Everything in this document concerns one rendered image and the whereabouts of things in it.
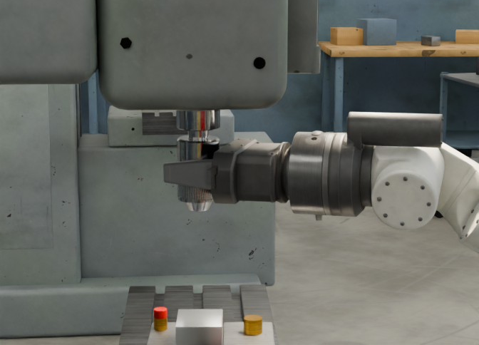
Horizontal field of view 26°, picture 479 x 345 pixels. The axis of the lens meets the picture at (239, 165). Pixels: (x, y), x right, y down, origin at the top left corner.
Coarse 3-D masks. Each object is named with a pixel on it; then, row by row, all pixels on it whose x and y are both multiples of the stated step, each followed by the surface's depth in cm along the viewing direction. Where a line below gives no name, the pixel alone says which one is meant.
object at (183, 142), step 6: (180, 138) 113; (186, 138) 113; (210, 138) 113; (216, 138) 113; (180, 144) 112; (186, 144) 111; (192, 144) 111; (198, 144) 111; (204, 144) 111; (210, 144) 111; (216, 144) 112
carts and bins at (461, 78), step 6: (444, 72) 581; (444, 78) 581; (450, 78) 569; (456, 78) 562; (462, 78) 558; (468, 78) 558; (474, 78) 558; (444, 84) 582; (468, 84) 548; (474, 84) 541; (444, 90) 582; (444, 96) 583; (444, 102) 584; (444, 108) 584; (444, 114) 585; (444, 120) 586; (444, 126) 586; (444, 132) 587; (444, 138) 588; (474, 150) 574; (474, 156) 558; (438, 216) 597
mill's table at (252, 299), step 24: (144, 288) 174; (168, 288) 174; (192, 288) 174; (216, 288) 174; (240, 288) 174; (264, 288) 174; (144, 312) 162; (168, 312) 162; (240, 312) 166; (264, 312) 162; (120, 336) 152; (144, 336) 152
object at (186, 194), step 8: (184, 152) 112; (192, 152) 111; (200, 152) 111; (208, 152) 111; (184, 160) 112; (184, 192) 112; (192, 192) 112; (200, 192) 112; (208, 192) 112; (184, 200) 113; (192, 200) 112; (200, 200) 112; (208, 200) 112
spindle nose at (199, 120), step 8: (176, 112) 112; (184, 112) 111; (192, 112) 110; (200, 112) 110; (208, 112) 110; (216, 112) 111; (176, 120) 112; (184, 120) 111; (192, 120) 110; (200, 120) 110; (208, 120) 111; (216, 120) 111; (184, 128) 111; (192, 128) 111; (200, 128) 111; (208, 128) 111; (216, 128) 112
